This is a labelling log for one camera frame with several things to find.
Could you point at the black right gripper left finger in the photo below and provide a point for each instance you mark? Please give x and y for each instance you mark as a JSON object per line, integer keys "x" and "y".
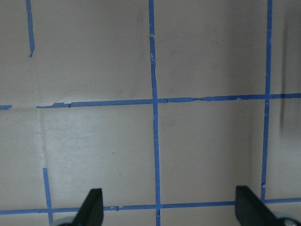
{"x": 91, "y": 212}

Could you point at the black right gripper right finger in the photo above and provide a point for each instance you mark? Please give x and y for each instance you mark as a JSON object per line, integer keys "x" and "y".
{"x": 250, "y": 211}

